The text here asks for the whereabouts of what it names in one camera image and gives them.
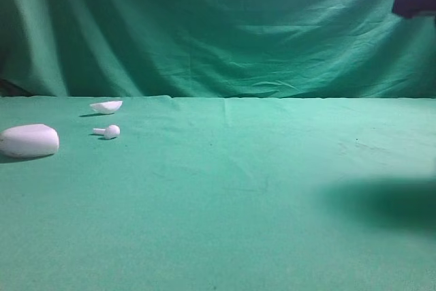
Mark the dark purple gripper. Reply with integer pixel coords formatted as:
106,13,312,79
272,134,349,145
391,0,435,18

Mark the white earbud case lid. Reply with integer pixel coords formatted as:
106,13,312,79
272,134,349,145
89,100,123,114

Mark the white earbud near left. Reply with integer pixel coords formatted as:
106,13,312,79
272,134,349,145
93,125,121,140

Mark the white earbud case base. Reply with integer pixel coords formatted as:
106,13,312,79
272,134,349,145
1,124,60,158

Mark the green backdrop cloth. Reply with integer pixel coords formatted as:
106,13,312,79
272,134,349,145
1,0,435,98

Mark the green table cloth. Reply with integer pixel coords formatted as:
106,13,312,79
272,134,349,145
1,97,435,290

